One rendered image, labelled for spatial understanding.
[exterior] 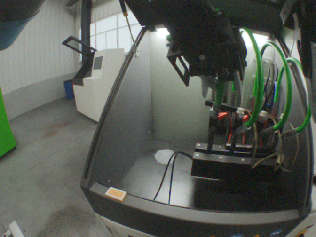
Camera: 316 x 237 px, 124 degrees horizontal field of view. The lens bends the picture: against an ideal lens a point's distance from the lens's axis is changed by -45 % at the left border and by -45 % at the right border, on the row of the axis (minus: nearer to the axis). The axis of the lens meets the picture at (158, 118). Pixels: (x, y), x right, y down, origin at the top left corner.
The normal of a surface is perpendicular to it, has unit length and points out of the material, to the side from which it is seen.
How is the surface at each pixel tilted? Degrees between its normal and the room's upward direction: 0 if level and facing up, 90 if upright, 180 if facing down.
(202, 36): 45
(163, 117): 90
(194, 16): 132
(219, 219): 0
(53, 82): 90
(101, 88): 90
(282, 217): 0
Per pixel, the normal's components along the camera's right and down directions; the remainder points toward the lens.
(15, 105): 0.90, 0.15
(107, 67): 0.77, 0.23
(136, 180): -0.03, -0.92
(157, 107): -0.32, 0.37
